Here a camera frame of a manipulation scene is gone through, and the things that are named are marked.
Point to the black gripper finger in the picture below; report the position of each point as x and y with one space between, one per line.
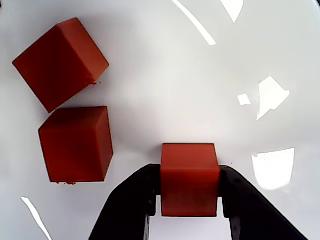
252 212
125 207

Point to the red cube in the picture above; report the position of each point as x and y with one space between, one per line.
75 145
188 180
60 65

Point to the white round plate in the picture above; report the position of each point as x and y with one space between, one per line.
175 75

